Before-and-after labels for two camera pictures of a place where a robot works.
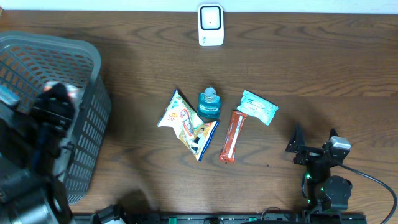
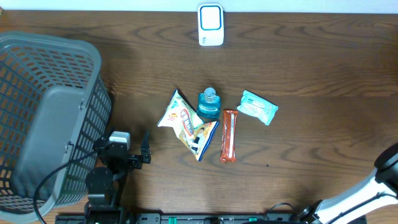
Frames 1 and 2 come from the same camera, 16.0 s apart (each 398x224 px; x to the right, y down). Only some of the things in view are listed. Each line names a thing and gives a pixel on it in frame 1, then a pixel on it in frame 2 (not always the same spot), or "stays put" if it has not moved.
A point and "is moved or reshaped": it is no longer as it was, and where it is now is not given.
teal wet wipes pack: [257, 106] stays put
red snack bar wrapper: [237, 121] is moved or reshaped
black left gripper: [53, 116] to [135, 161]
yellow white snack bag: [196, 136] stays put
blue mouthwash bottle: [208, 104] stays put
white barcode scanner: [211, 24] stays put
